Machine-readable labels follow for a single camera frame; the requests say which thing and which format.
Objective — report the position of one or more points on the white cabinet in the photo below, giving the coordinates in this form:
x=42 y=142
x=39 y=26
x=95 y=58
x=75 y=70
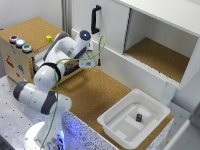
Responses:
x=156 y=20

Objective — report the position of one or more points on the wooden drawer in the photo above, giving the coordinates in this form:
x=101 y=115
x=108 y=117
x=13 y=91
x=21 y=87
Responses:
x=74 y=62

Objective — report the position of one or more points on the purple block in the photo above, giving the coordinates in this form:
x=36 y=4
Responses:
x=139 y=117

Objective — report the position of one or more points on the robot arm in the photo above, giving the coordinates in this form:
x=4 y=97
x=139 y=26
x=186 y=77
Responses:
x=36 y=96

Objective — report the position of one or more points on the white sliding door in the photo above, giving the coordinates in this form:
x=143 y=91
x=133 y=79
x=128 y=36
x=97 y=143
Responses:
x=111 y=23

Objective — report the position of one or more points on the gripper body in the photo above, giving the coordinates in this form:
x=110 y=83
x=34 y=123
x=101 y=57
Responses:
x=88 y=63

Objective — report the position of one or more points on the blue button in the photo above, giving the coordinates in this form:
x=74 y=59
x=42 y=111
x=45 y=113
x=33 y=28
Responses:
x=20 y=42

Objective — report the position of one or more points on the yellow block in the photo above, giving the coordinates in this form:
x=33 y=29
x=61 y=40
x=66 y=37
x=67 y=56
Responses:
x=49 y=38

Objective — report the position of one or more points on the red button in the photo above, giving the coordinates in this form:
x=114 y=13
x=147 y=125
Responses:
x=13 y=38

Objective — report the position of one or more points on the white plastic box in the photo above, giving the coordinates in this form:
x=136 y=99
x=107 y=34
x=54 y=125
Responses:
x=116 y=130

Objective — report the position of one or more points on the green button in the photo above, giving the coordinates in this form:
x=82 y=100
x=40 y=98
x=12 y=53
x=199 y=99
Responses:
x=26 y=48

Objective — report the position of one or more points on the wooden drawer box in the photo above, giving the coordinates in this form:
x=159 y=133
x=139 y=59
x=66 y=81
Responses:
x=30 y=31

